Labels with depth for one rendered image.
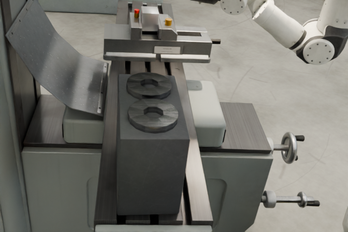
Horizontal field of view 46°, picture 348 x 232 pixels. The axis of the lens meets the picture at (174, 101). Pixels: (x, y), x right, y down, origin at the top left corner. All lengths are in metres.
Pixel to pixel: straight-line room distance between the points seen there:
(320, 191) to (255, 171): 1.09
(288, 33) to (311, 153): 1.64
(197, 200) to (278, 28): 0.52
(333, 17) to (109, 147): 0.64
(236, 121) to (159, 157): 0.77
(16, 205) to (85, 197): 0.21
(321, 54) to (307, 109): 2.00
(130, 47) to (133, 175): 0.65
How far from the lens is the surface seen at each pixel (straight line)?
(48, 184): 1.40
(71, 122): 1.24
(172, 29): 1.30
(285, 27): 1.14
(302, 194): 1.55
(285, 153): 1.59
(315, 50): 1.14
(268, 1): 1.14
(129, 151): 0.71
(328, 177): 2.57
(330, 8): 1.13
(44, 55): 1.27
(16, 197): 1.41
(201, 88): 1.43
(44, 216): 1.51
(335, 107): 3.26
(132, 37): 1.30
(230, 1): 1.08
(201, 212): 0.84
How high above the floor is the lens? 1.56
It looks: 33 degrees down
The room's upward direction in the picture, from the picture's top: 7 degrees clockwise
